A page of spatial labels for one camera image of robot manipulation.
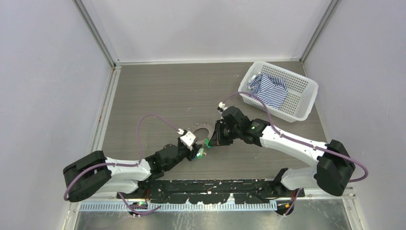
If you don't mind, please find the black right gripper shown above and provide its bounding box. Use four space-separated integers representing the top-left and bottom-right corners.
209 119 241 146

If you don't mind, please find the green key tag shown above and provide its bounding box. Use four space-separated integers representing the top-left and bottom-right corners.
204 139 211 149
196 151 204 159

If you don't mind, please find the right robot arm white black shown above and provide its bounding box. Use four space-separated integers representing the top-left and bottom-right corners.
205 106 355 197

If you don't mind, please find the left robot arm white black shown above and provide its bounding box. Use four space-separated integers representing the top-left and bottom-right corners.
63 141 204 203

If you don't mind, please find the blue white striped cloth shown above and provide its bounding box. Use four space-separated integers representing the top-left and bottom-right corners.
247 72 288 109

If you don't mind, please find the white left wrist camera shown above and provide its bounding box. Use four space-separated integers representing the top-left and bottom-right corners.
178 128 197 150

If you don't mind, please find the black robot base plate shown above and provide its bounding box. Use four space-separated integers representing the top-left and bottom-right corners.
121 179 298 205

